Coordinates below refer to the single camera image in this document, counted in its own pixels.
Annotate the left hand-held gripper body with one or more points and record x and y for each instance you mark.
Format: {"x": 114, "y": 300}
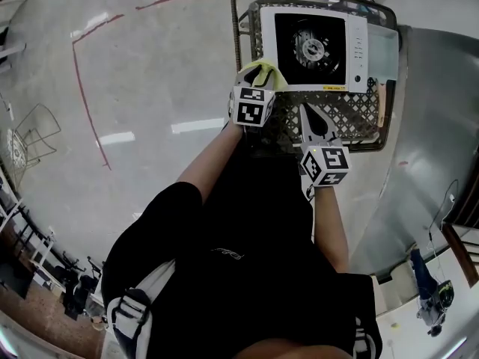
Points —
{"x": 249, "y": 112}

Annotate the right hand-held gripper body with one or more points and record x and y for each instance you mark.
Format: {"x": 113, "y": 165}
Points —
{"x": 331, "y": 165}

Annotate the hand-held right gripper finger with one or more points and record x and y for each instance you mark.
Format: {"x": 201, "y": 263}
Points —
{"x": 305, "y": 125}
{"x": 333, "y": 133}

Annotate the yellow cloth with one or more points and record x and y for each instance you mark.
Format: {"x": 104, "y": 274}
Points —
{"x": 278, "y": 80}

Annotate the white portable gas stove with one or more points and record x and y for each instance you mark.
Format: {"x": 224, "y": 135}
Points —
{"x": 310, "y": 47}

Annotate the person's left forearm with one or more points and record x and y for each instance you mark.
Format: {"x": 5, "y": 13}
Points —
{"x": 209, "y": 163}

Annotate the person's right forearm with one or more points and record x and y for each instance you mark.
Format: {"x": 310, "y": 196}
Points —
{"x": 331, "y": 230}

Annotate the dark lattice metal table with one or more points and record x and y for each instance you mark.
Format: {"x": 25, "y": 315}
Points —
{"x": 337, "y": 114}

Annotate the pale blue plastic tray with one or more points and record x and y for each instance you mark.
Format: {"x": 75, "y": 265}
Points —
{"x": 381, "y": 51}

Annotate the person's black shirt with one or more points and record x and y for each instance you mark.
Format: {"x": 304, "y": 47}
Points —
{"x": 243, "y": 275}

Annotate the bent red floor tape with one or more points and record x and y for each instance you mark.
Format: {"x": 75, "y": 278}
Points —
{"x": 84, "y": 99}

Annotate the person's face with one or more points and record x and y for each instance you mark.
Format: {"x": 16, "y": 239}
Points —
{"x": 292, "y": 350}

